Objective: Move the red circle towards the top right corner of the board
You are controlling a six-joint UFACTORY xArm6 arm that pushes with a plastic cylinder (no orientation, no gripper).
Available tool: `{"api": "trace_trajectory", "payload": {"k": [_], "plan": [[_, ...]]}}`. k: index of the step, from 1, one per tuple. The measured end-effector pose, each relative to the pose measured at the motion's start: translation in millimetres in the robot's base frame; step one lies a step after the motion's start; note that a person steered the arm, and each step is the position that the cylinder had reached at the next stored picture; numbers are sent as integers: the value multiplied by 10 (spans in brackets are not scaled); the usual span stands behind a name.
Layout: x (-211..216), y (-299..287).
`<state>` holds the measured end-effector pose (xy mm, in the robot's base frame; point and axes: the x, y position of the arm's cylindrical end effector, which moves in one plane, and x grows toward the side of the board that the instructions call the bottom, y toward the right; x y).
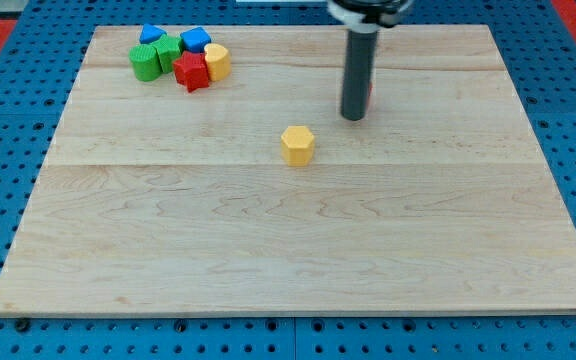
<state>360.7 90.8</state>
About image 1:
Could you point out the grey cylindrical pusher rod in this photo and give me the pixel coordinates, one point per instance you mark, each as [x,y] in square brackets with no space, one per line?
[358,68]

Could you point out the green cylinder block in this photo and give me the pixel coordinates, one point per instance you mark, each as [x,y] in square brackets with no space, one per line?
[145,62]

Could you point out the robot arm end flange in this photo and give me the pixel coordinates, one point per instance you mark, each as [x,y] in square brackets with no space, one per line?
[368,16]

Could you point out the yellow cylinder block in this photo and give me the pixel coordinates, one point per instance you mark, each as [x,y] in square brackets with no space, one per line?
[218,61]

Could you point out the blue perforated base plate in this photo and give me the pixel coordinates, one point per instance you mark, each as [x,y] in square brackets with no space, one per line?
[43,47]

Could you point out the red star block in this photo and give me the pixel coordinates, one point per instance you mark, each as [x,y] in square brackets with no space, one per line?
[191,71]

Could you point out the wooden board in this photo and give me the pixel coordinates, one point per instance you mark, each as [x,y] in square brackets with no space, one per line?
[153,202]

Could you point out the yellow hexagon block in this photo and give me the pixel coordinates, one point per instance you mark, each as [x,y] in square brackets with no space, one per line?
[297,146]

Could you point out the blue cube block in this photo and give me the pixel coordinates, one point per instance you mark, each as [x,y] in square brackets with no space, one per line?
[194,40]

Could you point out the blue triangle block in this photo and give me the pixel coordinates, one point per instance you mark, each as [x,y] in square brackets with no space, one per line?
[150,33]

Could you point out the red circle block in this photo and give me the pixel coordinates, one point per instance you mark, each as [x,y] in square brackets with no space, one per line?
[369,95]

